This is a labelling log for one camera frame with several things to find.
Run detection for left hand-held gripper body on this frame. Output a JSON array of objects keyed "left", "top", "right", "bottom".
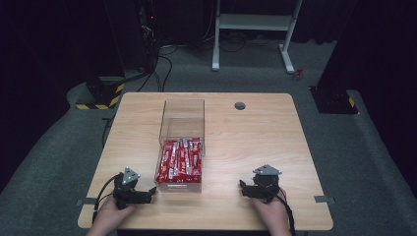
[{"left": 112, "top": 166, "right": 153, "bottom": 210}]

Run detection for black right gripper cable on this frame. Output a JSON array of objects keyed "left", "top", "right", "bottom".
[{"left": 275, "top": 193, "right": 297, "bottom": 236}]

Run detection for grey tape strip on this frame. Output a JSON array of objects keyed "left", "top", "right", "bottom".
[
  {"left": 75, "top": 197, "right": 98, "bottom": 207},
  {"left": 313, "top": 195, "right": 336, "bottom": 205}
]

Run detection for black cable beside table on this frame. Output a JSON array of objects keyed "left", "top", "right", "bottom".
[{"left": 101, "top": 113, "right": 117, "bottom": 149}]

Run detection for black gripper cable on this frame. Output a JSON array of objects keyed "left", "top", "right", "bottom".
[
  {"left": 91, "top": 174, "right": 120, "bottom": 224},
  {"left": 275, "top": 193, "right": 297, "bottom": 236}
]

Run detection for person's left hand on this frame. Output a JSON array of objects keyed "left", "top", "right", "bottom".
[{"left": 93, "top": 196, "right": 136, "bottom": 228}]

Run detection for black floor cables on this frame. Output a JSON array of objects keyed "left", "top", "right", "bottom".
[{"left": 137, "top": 44, "right": 180, "bottom": 93}]

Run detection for dark equipment rack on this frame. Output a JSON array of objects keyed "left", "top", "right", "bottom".
[{"left": 136, "top": 0, "right": 162, "bottom": 71}]

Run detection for black yellow striped stand base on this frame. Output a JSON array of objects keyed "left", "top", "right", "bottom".
[{"left": 75, "top": 76, "right": 126, "bottom": 111}]

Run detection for white metal stand frame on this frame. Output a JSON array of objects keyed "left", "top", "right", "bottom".
[{"left": 211, "top": 0, "right": 304, "bottom": 75}]

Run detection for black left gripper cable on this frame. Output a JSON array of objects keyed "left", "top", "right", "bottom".
[{"left": 91, "top": 174, "right": 120, "bottom": 224}]

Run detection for pile of red snack packets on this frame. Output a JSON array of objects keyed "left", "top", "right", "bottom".
[{"left": 155, "top": 138, "right": 203, "bottom": 185}]

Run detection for clear plastic box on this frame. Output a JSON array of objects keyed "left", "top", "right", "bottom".
[
  {"left": 153, "top": 139, "right": 204, "bottom": 194},
  {"left": 158, "top": 98, "right": 207, "bottom": 156}
]

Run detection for person's right hand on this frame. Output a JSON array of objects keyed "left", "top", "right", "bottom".
[{"left": 251, "top": 188, "right": 291, "bottom": 232}]

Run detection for black stand base yellow mark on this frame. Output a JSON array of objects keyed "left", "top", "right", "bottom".
[{"left": 309, "top": 86, "right": 359, "bottom": 115}]

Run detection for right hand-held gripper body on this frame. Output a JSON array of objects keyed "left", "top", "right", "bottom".
[{"left": 244, "top": 163, "right": 283, "bottom": 204}]

